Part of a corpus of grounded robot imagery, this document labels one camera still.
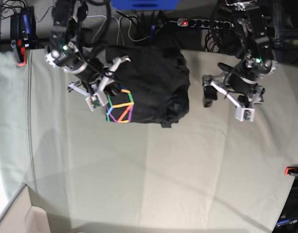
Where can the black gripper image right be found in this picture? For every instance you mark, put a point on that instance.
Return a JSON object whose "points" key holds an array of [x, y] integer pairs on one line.
{"points": [[240, 79]]}

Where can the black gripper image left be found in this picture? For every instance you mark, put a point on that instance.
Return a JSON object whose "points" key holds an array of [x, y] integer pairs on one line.
{"points": [[91, 74]]}

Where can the dark grey t-shirt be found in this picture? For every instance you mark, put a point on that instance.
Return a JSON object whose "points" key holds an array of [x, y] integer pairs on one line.
{"points": [[151, 88]]}

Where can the black power strip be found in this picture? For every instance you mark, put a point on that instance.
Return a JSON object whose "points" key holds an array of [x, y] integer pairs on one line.
{"points": [[204, 24]]}

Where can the blue box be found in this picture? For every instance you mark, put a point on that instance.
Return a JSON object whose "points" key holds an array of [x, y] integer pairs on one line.
{"points": [[144, 4]]}

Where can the light green table cloth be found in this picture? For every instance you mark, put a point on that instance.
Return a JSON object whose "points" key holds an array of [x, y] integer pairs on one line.
{"points": [[209, 173]]}

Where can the left red black clamp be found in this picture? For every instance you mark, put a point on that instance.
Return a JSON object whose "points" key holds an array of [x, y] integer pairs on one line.
{"points": [[23, 33]]}

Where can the red black clamp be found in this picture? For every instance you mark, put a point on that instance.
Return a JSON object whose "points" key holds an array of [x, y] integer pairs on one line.
{"points": [[23, 33], [292, 171]]}

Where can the right red black clamp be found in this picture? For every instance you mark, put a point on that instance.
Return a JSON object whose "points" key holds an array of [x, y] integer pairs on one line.
{"points": [[292, 171]]}

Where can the beige plastic bin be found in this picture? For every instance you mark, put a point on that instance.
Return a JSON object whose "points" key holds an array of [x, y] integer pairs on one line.
{"points": [[20, 216]]}

